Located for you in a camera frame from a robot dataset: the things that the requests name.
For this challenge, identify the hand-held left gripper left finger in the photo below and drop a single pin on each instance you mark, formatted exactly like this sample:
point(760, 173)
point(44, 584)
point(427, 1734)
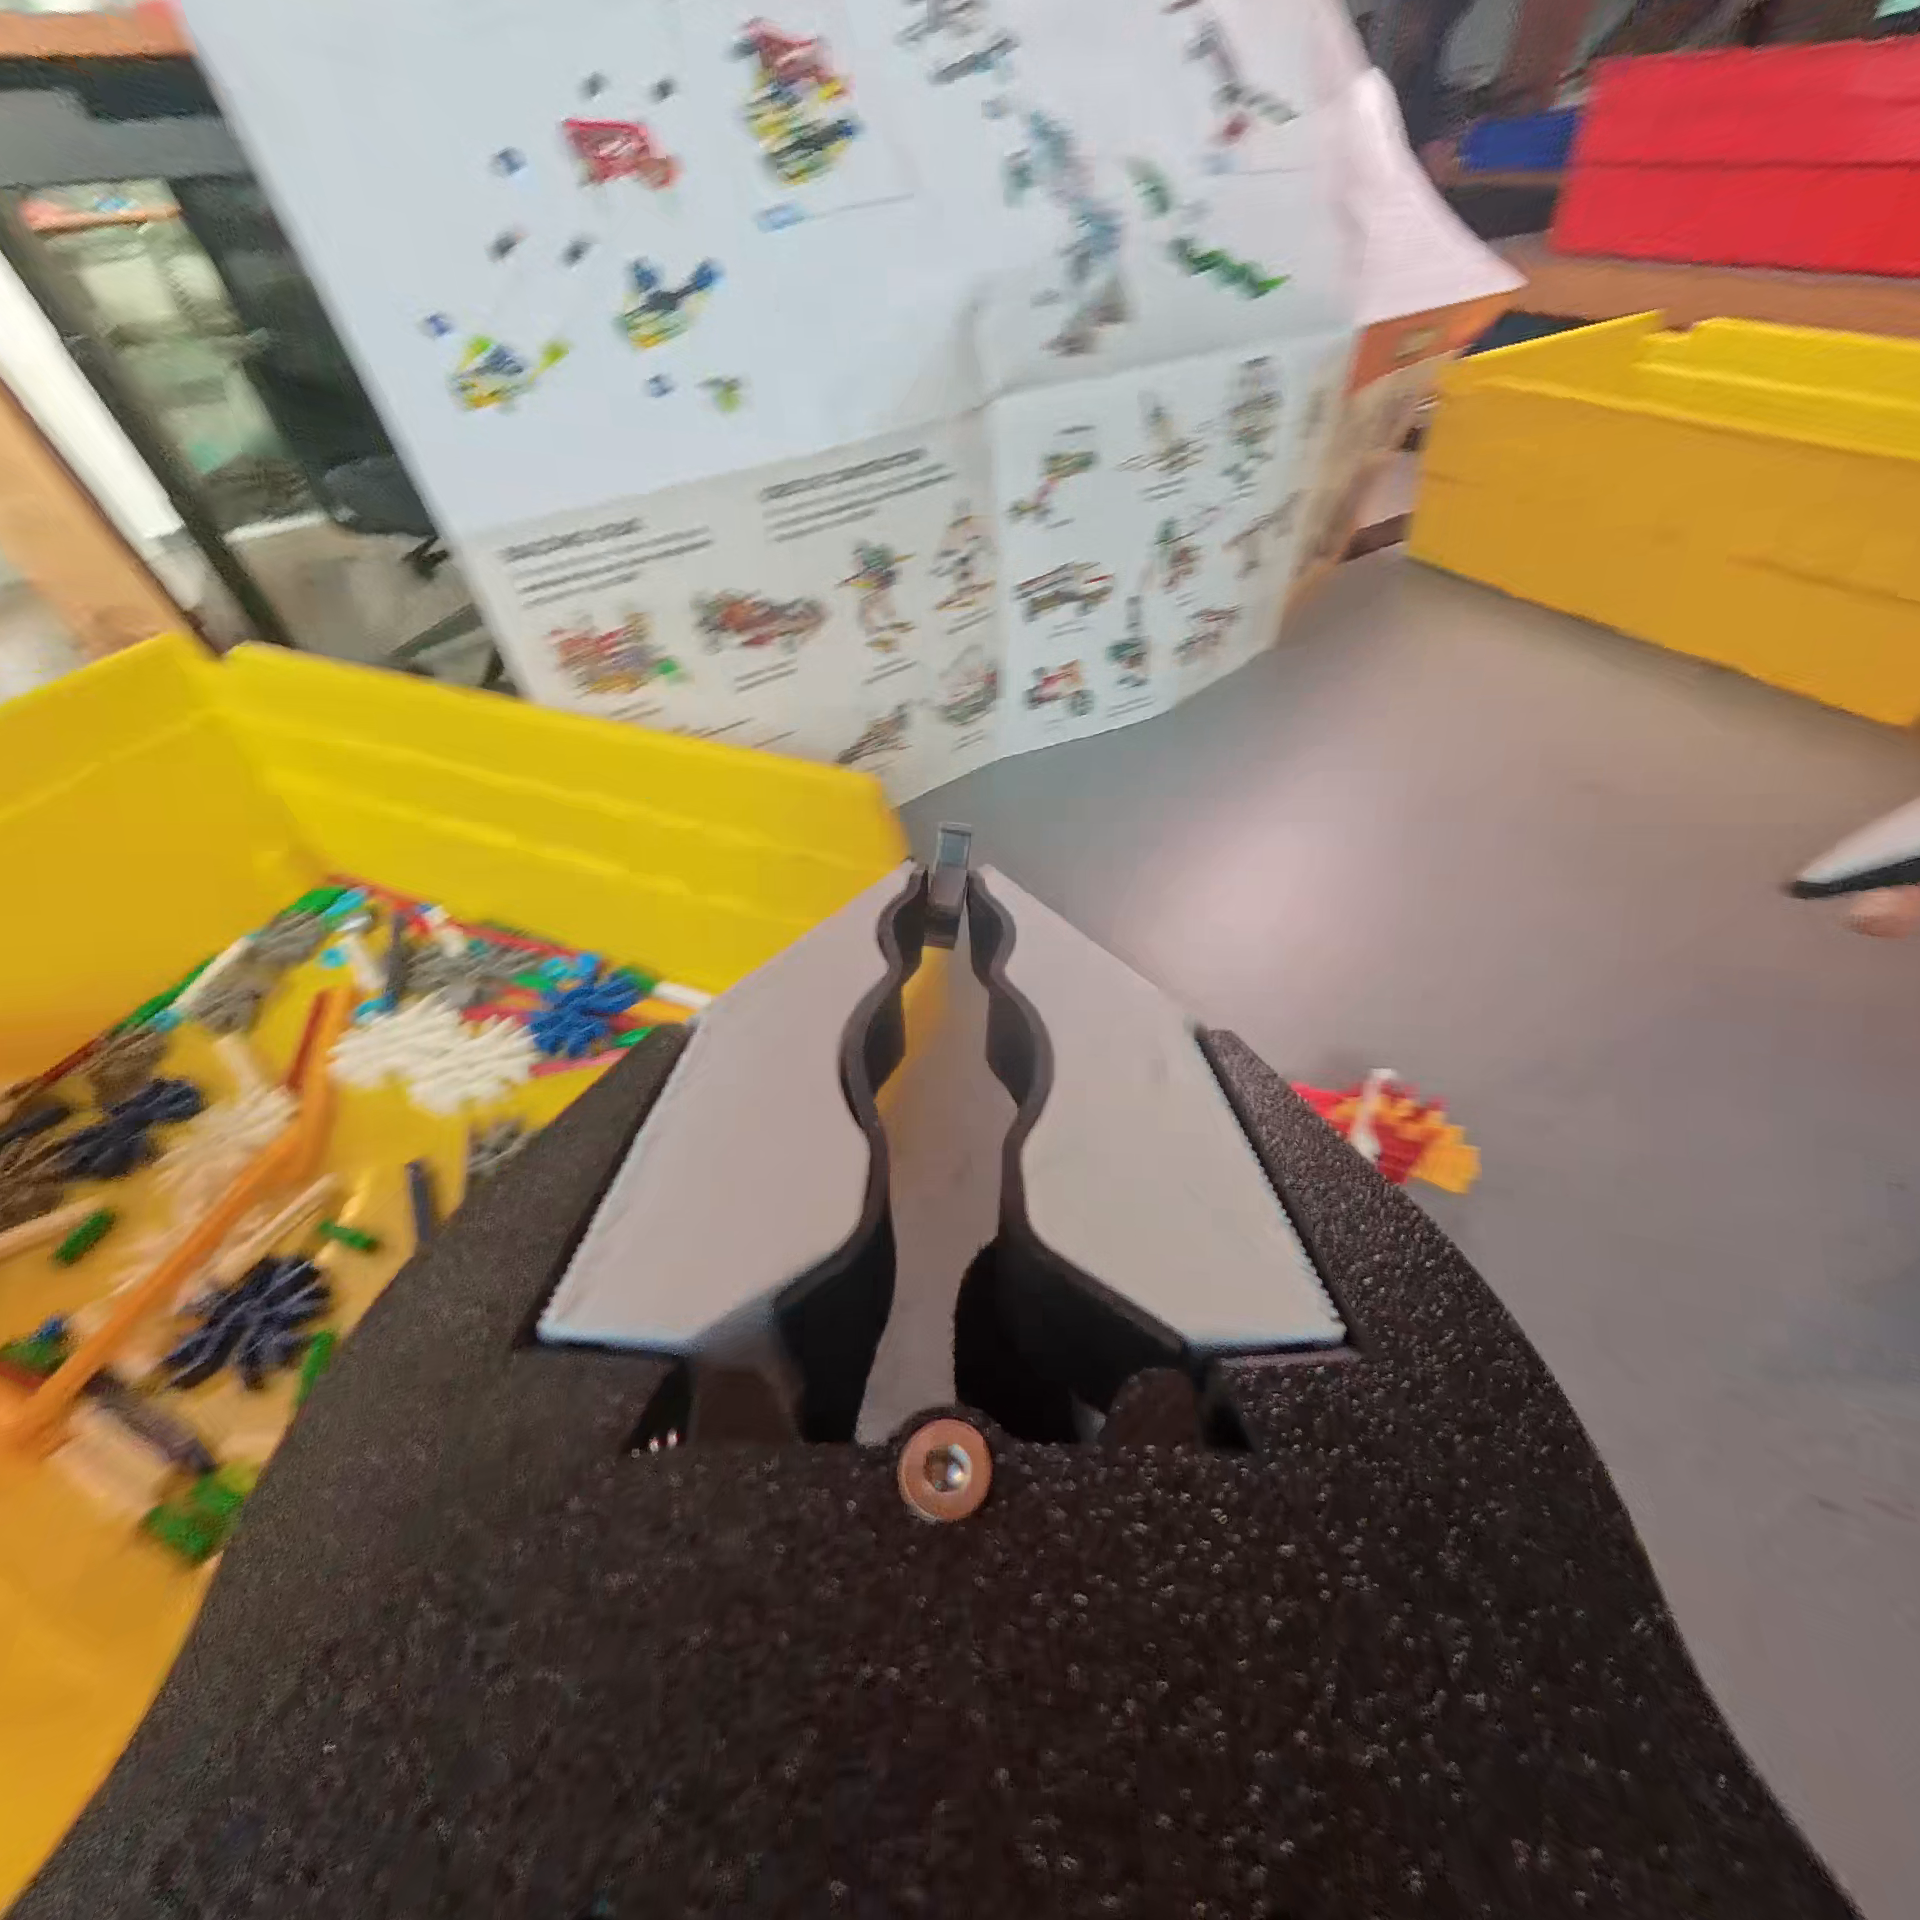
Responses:
point(721, 1187)

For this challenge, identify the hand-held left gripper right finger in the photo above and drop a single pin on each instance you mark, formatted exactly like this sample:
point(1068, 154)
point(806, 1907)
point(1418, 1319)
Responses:
point(1169, 1187)

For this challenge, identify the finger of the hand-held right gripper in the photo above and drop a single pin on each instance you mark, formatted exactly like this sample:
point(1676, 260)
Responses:
point(1876, 858)

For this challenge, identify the white plastic rod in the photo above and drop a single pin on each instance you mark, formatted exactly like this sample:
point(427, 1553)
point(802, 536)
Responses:
point(1381, 1109)

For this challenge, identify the red and yellow connector stack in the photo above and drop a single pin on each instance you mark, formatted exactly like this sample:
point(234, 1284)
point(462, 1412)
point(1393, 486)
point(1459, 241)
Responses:
point(1418, 1150)

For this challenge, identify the grey snowflake connector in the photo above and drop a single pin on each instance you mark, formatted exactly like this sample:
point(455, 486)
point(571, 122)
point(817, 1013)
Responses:
point(950, 877)

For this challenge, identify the large yellow plastic bin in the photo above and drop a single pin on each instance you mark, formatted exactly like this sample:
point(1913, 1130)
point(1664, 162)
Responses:
point(448, 781)

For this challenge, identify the person's right hand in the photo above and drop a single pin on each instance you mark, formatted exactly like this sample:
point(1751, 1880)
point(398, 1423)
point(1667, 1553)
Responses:
point(1890, 913)

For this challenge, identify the nested yellow plastic bins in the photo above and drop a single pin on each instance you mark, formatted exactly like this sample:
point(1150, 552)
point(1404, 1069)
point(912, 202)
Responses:
point(1648, 510)

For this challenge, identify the pile of colourful toy pieces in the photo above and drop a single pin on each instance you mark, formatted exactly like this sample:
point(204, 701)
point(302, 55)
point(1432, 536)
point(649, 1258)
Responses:
point(227, 1124)

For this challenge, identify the printed toy set box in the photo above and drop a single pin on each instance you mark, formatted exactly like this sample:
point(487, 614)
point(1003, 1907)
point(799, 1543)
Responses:
point(1393, 407)

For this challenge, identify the red plastic bin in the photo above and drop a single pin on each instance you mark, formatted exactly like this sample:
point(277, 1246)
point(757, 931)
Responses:
point(1740, 166)

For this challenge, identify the blue plastic bin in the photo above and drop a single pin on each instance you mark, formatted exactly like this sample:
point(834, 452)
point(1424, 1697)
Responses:
point(1516, 137)

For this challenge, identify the printed instruction sheet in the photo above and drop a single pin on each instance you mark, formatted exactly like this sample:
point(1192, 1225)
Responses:
point(752, 374)

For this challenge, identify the black framed glass door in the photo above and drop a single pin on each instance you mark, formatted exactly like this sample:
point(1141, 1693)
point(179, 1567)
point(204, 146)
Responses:
point(196, 374)

